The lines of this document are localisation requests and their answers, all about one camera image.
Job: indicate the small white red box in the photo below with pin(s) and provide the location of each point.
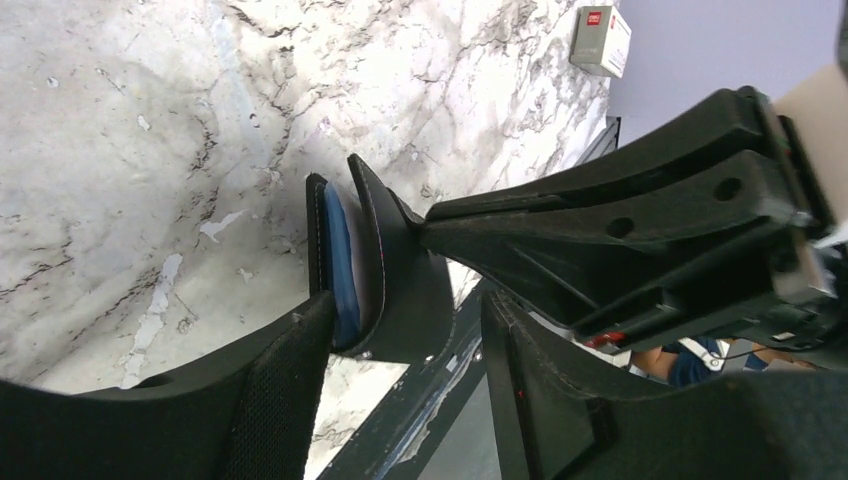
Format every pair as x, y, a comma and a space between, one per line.
601, 42

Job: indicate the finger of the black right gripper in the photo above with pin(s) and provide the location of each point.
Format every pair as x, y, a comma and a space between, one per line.
716, 247
721, 125

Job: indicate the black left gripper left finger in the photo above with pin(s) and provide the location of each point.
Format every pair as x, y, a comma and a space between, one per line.
244, 411

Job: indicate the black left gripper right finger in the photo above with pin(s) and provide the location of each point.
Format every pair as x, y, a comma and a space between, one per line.
560, 412

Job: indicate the black leather card holder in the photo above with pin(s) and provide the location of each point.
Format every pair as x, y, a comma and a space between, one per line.
393, 297

